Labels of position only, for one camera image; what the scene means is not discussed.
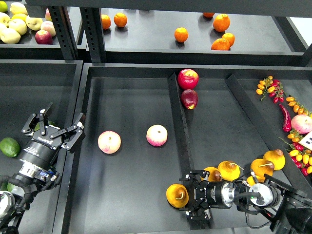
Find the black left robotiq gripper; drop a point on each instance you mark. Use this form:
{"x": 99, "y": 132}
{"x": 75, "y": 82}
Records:
{"x": 45, "y": 143}

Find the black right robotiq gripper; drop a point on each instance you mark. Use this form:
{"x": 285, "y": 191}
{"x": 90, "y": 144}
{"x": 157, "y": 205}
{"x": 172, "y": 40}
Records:
{"x": 207, "y": 195}

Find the dark green avocado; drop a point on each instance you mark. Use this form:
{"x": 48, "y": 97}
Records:
{"x": 15, "y": 189}

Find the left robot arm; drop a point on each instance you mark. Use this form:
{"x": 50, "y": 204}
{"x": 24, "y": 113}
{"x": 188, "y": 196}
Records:
{"x": 37, "y": 173}

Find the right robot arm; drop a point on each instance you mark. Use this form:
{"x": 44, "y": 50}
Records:
{"x": 288, "y": 210}

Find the green avocado top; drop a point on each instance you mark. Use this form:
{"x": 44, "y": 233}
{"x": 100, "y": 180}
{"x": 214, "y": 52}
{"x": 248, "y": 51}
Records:
{"x": 50, "y": 123}

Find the green lime-like avocado far left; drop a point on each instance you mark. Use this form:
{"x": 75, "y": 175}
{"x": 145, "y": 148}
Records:
{"x": 10, "y": 147}

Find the yellow pear under gripper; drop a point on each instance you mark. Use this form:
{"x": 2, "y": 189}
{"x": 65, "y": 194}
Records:
{"x": 262, "y": 167}

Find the green avocado bottom left edge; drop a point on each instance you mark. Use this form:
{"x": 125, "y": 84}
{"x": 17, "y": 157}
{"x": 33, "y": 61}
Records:
{"x": 3, "y": 186}

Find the pale yellow pear top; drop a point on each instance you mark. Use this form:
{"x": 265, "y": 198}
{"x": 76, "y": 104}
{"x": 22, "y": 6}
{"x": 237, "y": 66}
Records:
{"x": 18, "y": 8}

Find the pink apple left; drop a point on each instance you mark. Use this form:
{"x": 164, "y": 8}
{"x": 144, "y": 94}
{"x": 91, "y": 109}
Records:
{"x": 109, "y": 142}

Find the pink apple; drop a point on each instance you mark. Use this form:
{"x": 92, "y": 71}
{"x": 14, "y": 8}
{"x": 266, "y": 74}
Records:
{"x": 302, "y": 124}
{"x": 109, "y": 142}
{"x": 157, "y": 135}

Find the black left tray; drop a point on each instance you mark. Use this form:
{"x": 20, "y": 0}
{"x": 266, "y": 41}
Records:
{"x": 26, "y": 87}

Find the black tray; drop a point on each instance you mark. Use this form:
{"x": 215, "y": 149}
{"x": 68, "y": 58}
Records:
{"x": 26, "y": 87}
{"x": 124, "y": 192}

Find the pink apple centre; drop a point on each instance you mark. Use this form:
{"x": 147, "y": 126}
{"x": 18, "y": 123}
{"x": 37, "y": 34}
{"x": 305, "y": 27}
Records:
{"x": 157, "y": 135}

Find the black middle tray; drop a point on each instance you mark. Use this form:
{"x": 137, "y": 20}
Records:
{"x": 124, "y": 192}

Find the dark red apple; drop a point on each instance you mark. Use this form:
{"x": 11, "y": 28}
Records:
{"x": 189, "y": 99}

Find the red apple on shelf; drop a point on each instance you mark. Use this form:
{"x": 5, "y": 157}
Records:
{"x": 43, "y": 37}

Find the pale peach on shelf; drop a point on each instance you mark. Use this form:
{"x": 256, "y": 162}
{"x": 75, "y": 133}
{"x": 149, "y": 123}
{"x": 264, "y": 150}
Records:
{"x": 49, "y": 27}

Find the cherry tomato bunch bottom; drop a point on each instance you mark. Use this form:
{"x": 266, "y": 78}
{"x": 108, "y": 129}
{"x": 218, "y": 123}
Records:
{"x": 301, "y": 155}

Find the cherry tomato bunch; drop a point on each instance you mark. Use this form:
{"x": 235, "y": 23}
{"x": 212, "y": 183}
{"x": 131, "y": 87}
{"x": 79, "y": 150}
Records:
{"x": 301, "y": 155}
{"x": 270, "y": 87}

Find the black shelf upright left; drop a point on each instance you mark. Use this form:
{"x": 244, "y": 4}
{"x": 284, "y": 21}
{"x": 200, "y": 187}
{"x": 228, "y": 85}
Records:
{"x": 64, "y": 32}

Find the yellow apple on shelf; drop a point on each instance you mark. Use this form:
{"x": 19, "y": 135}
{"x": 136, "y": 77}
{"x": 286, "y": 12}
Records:
{"x": 34, "y": 23}

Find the red chili pepper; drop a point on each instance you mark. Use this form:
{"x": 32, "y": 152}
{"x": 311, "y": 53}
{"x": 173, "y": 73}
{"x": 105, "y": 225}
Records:
{"x": 287, "y": 119}

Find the pale yellow apple middle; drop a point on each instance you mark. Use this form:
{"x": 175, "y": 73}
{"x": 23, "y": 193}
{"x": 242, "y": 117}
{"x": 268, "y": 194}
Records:
{"x": 18, "y": 25}

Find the bright red apple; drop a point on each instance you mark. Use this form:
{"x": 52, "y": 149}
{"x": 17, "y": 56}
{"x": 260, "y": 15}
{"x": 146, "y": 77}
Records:
{"x": 187, "y": 79}

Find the white label card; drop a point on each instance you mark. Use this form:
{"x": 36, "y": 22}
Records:
{"x": 306, "y": 141}

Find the orange on shelf left edge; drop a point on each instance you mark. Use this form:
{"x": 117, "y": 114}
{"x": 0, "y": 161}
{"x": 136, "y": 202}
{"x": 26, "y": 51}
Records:
{"x": 105, "y": 21}

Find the pink apple far right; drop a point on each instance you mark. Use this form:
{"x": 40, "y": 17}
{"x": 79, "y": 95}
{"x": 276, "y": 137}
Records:
{"x": 302, "y": 124}

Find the cherry tomato bunch top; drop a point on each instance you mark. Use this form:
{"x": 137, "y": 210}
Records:
{"x": 270, "y": 87}

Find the orange tomato bunch middle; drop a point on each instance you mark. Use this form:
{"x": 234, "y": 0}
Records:
{"x": 297, "y": 107}

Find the green lime on shelf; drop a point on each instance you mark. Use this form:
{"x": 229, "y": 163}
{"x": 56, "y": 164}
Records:
{"x": 3, "y": 7}

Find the orange on shelf front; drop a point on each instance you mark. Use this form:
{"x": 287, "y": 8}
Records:
{"x": 220, "y": 44}

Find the black shelf upright post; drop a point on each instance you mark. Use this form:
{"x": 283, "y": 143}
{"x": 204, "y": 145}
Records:
{"x": 92, "y": 25}

